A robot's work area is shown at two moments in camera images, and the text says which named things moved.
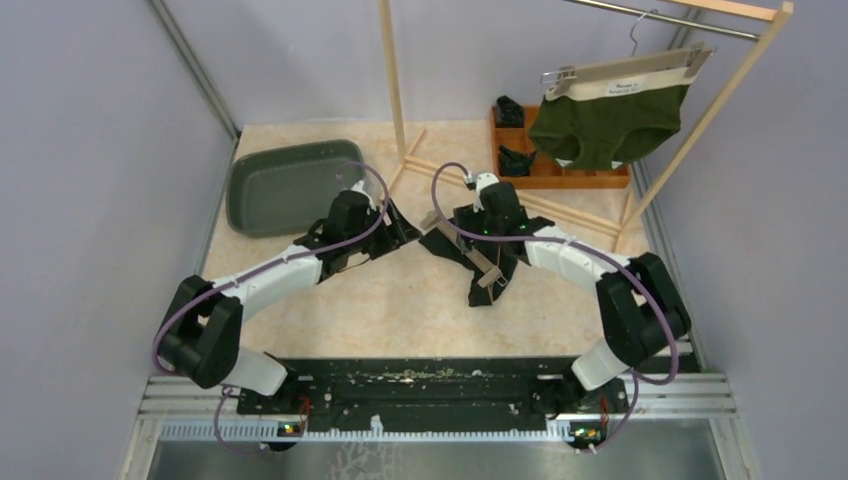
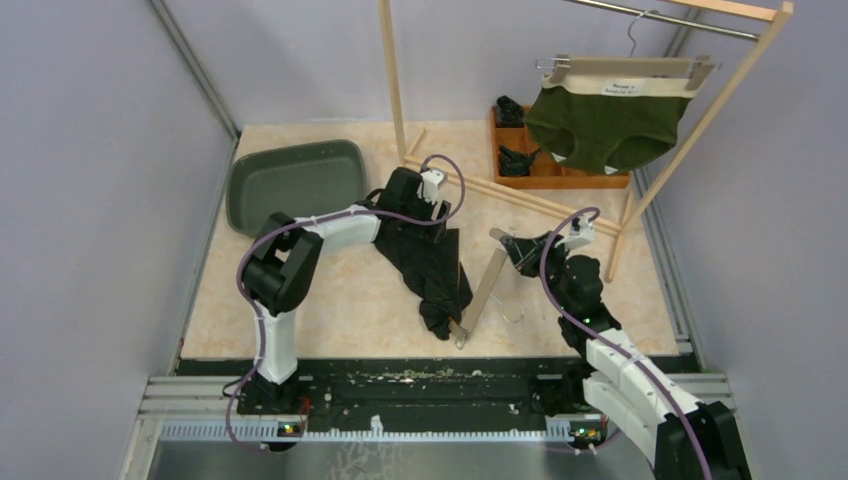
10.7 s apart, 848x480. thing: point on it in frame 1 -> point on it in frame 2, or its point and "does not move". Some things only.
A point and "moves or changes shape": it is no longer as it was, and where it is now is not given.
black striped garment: (491, 260) -> (431, 272)
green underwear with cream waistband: (598, 124) moves or changes shape
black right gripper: (465, 216) -> (526, 253)
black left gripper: (395, 234) -> (439, 231)
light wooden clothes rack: (776, 12) does not move
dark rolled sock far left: (509, 114) does not move
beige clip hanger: (488, 272) -> (468, 322)
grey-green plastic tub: (279, 191) does not move
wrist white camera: (358, 187) -> (429, 185)
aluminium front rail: (187, 409) does not move
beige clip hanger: (694, 57) moves or changes shape
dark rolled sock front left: (515, 164) does not move
